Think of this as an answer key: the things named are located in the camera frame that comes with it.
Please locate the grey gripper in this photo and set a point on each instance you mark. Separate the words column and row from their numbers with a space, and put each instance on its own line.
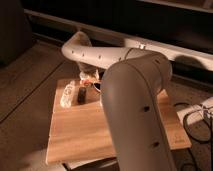
column 87, row 71

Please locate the red pepper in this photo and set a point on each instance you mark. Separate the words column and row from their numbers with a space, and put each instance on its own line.
column 88, row 82

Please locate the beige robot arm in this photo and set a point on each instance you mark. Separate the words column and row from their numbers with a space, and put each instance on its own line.
column 132, row 80

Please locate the dark round bowl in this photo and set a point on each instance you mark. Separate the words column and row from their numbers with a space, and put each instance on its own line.
column 97, row 86

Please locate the wooden board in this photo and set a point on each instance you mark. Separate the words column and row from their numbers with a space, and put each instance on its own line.
column 80, row 133

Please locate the dark chair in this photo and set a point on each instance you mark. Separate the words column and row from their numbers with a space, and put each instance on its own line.
column 15, row 32

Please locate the metal rail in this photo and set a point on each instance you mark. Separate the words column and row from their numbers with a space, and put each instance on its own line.
column 110, row 33

